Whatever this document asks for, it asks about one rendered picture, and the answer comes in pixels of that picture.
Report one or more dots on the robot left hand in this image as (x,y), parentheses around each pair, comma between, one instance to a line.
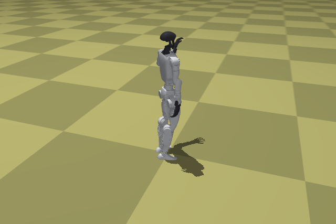
(176,44)

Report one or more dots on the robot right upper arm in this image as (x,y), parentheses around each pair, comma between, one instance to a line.
(175,63)

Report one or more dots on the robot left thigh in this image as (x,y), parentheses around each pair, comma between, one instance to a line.
(165,110)

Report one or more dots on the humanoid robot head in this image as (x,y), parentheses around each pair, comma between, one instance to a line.
(168,36)

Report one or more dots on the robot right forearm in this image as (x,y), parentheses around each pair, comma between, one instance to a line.
(177,91)

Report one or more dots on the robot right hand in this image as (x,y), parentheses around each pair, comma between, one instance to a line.
(177,109)

